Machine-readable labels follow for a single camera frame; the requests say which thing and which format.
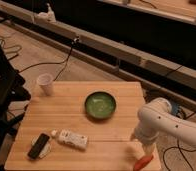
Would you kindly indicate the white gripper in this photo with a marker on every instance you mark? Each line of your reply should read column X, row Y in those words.
column 148, row 149

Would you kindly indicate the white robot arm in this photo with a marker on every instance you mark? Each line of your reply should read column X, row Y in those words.
column 155, row 117

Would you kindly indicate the green ceramic bowl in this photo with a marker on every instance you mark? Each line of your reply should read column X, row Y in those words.
column 100, row 105

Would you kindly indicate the blue power box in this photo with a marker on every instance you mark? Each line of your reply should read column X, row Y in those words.
column 175, row 108

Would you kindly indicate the black smartphone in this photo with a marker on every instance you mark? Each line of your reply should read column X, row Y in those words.
column 38, row 146

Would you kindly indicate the black chair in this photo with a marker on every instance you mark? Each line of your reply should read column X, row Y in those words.
column 11, row 89

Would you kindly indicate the long metal rail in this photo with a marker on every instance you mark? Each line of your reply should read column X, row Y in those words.
column 151, row 45

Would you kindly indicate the white object on rail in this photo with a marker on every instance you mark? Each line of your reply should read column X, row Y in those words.
column 48, row 16

